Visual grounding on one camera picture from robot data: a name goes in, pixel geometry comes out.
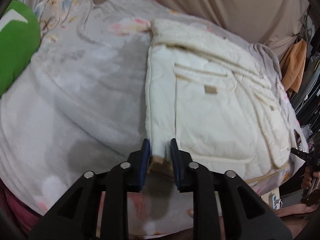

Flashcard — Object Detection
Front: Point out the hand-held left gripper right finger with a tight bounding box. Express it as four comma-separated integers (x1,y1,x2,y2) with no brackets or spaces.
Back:
170,138,293,240

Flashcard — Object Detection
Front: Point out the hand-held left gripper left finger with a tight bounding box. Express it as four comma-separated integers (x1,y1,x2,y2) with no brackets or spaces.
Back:
28,138,152,240

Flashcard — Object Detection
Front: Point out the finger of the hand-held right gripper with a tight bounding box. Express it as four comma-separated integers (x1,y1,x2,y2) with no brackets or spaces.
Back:
290,147,308,159

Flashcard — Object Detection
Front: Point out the cream quilted jacket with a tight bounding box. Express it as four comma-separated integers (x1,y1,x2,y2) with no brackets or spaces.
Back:
144,19,304,180

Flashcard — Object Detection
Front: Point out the rack of hanging clothes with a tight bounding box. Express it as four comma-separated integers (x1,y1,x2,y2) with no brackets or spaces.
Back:
287,5,320,150

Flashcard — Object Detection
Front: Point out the person's right hand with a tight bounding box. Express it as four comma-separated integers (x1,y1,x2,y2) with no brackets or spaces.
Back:
301,166,320,191

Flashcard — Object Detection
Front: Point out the pink cloth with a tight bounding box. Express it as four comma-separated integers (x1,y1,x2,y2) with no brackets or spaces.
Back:
275,202,318,218

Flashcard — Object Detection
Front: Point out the white power strip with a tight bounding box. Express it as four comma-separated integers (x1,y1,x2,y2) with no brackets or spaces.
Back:
269,191,283,209

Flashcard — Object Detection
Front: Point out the orange hanging garment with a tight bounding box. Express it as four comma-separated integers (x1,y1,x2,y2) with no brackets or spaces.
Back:
280,39,307,94

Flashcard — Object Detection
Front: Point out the floral fleece blanket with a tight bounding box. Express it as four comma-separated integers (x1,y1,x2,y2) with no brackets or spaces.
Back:
0,0,304,235

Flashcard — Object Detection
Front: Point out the maroon cloth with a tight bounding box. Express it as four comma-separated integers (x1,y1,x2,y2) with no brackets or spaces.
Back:
0,180,42,238

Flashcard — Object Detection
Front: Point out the beige backdrop curtain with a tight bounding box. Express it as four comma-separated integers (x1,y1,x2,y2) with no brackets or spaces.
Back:
57,0,310,53

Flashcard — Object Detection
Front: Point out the green cushion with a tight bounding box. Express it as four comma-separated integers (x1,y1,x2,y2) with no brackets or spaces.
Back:
0,0,42,98

